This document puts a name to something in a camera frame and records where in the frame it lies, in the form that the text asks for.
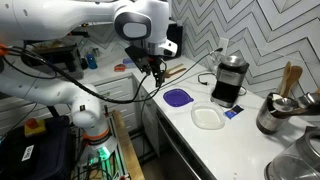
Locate long black power cord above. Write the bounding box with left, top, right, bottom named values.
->
left=139, top=47, right=224, bottom=161

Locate light wooden slotted spatula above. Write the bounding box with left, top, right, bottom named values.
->
left=165, top=63, right=185, bottom=75

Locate small orange object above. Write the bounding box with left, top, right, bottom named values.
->
left=113, top=63, right=127, bottom=73

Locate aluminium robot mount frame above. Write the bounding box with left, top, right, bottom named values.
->
left=71, top=106, right=131, bottom=180

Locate metal utensil holder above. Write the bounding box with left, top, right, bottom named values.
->
left=255, top=92, right=294, bottom=136

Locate red emergency stop button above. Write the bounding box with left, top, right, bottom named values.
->
left=23, top=117, right=47, bottom=138

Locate blue bottle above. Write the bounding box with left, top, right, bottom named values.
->
left=86, top=53, right=98, bottom=70

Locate wooden spatula in holder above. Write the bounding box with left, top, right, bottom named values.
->
left=278, top=61, right=292, bottom=96

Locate black stand pole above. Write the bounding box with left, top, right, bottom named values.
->
left=46, top=105, right=61, bottom=118

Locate shiny metal utensil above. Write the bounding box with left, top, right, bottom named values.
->
left=297, top=88, right=320, bottom=109

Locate wooden spoon in holder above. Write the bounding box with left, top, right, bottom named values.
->
left=283, top=65, right=304, bottom=98

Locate black microwave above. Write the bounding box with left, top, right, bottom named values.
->
left=166, top=19, right=184, bottom=61

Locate glass blender jar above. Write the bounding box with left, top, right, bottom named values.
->
left=263, top=126, right=320, bottom=180

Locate wooden board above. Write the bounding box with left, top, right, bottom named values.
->
left=111, top=110, right=146, bottom=180

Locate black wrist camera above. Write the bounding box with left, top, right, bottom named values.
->
left=124, top=44, right=153, bottom=75

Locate black control box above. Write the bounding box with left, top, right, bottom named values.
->
left=0, top=115, right=73, bottom=180

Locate blue plastic lid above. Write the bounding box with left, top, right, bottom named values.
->
left=162, top=88, right=195, bottom=108

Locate black coffee grinder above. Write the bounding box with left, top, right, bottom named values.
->
left=210, top=55, right=250, bottom=109

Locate white wall outlet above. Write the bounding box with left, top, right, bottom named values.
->
left=218, top=37, right=230, bottom=56

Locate metal ladle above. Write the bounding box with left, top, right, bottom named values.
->
left=271, top=96, right=320, bottom=120

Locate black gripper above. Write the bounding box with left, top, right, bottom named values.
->
left=148, top=54, right=168, bottom=88

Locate coffee maker cord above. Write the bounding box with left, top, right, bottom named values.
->
left=197, top=72, right=218, bottom=86

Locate container with blue lid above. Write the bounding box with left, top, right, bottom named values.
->
left=122, top=57, right=135, bottom=66

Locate black toaster oven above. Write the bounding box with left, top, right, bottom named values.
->
left=21, top=43, right=84, bottom=81

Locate dark wooden spoon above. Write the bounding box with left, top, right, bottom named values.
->
left=166, top=67, right=188, bottom=79

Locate silver dishwasher handle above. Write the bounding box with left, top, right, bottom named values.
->
left=155, top=113, right=201, bottom=180

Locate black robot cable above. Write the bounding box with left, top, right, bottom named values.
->
left=0, top=45, right=161, bottom=104

